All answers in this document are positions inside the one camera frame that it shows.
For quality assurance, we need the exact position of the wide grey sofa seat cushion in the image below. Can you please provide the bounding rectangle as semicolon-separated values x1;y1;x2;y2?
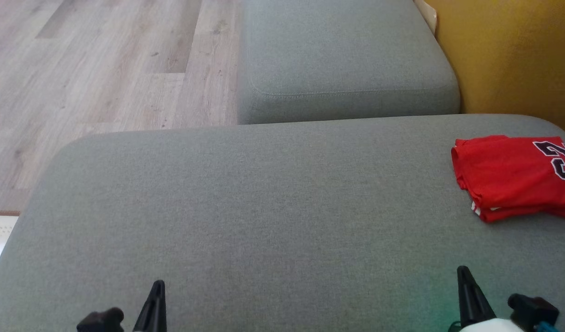
0;114;565;332

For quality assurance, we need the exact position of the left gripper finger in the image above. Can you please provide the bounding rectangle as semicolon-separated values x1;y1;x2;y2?
155;279;168;332
132;288;159;332

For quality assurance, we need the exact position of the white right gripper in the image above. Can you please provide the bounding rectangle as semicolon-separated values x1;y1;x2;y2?
457;266;525;332

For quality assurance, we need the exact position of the cream sofa label tag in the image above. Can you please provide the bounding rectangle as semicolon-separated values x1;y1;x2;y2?
413;0;438;36

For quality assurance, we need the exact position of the red shirt with white sleeves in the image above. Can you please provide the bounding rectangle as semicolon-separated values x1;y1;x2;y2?
451;135;565;210

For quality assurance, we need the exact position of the long grey sofa seat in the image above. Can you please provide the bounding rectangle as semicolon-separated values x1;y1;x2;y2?
236;0;462;125

